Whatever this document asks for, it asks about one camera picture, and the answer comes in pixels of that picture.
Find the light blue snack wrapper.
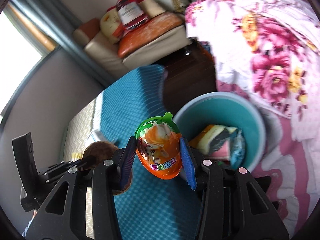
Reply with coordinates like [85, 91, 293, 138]
[229, 128, 246, 170]

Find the orange jelly cup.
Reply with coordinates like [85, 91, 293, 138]
[135, 112, 182, 180]

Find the teal round trash bin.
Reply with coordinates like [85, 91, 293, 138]
[173, 92, 266, 172]

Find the teal and beige bed mat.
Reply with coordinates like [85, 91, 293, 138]
[62, 65, 201, 239]

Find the beige leather sofa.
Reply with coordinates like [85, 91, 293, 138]
[73, 0, 191, 78]

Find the floral pink quilt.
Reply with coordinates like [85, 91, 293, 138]
[185, 0, 319, 236]

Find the grey window curtain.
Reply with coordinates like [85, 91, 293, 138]
[10, 0, 116, 87]

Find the yellow plush pillow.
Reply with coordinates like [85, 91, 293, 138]
[100, 7, 125, 44]

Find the orange sofa cushion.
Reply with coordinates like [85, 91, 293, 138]
[118, 12, 183, 59]

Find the red white gift bag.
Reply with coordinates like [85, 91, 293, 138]
[116, 0, 150, 31]

